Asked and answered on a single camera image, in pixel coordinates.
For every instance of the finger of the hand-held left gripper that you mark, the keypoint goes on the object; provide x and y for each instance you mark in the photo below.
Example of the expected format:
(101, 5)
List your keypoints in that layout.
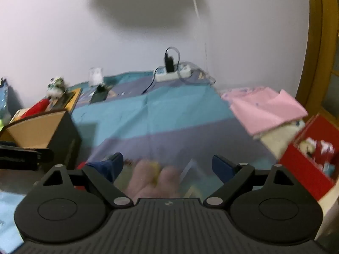
(21, 157)

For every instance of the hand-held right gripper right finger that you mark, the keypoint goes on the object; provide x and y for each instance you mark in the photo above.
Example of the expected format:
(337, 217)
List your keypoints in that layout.
(221, 167)

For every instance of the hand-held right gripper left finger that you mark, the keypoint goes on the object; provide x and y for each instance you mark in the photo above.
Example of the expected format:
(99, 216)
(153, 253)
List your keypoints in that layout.
(116, 164)

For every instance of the pink plush toy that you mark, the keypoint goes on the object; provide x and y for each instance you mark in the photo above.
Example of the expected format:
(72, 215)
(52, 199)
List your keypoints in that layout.
(148, 182)

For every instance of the dark brown cardboard box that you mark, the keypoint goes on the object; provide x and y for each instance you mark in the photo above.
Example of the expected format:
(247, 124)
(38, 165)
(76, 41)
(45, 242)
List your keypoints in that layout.
(66, 137)

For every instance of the small tan carton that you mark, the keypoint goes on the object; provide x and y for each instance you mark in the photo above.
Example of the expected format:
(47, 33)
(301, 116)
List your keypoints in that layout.
(17, 115)

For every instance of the red plush pillow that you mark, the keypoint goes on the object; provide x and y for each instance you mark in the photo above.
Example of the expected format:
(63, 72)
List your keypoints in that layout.
(34, 108)

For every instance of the blue plastic bag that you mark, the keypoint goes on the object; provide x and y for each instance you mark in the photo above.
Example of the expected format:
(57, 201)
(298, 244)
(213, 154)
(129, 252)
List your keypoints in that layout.
(3, 98)

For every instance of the striped teal purple bedsheet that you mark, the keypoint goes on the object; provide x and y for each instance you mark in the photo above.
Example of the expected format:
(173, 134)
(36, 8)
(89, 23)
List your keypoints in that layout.
(164, 116)

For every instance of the pink folded cloth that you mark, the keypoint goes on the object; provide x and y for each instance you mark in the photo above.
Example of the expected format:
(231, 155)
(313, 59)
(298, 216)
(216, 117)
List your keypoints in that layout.
(264, 111)

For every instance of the dark green phone stand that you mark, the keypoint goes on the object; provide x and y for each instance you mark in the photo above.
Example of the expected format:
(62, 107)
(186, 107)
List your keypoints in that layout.
(97, 95)

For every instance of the panda plush toy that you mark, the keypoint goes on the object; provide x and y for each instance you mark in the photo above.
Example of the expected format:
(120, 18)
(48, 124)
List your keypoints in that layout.
(56, 87)

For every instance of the red storage box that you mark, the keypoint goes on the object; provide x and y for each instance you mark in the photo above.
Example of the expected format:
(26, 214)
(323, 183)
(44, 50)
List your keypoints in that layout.
(304, 172)

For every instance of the black charger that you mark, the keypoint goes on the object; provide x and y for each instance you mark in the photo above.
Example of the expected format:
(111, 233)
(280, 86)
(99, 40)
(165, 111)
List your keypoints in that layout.
(169, 62)

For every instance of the wooden door frame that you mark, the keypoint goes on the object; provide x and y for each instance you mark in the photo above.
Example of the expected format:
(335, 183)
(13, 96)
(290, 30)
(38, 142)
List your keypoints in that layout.
(323, 45)

